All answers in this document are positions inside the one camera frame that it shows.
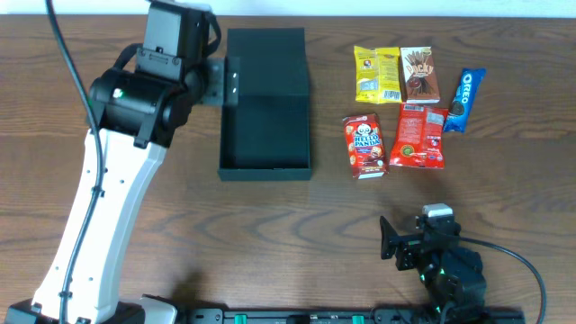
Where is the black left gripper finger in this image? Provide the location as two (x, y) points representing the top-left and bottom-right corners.
(204, 58), (225, 106)
(224, 57), (239, 107)

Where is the dark green box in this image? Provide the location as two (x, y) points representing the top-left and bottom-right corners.
(218, 28), (311, 181)

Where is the blue Oreo packet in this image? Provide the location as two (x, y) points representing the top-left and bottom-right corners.
(444, 68), (486, 133)

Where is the yellow snack bag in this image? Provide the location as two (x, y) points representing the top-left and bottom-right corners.
(354, 46), (402, 104)

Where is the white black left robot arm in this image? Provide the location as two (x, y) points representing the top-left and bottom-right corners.
(5, 1), (221, 323)

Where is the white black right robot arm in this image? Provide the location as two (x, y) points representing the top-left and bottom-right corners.
(220, 203), (486, 324)

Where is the red snack bag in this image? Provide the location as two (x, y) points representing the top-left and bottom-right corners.
(390, 103), (448, 169)

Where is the red Hello Panda box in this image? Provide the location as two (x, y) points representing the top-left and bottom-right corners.
(343, 113), (389, 180)

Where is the brown Pocky box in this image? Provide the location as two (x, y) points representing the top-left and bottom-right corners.
(400, 47), (440, 104)

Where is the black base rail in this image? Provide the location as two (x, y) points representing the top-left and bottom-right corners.
(177, 307), (526, 324)

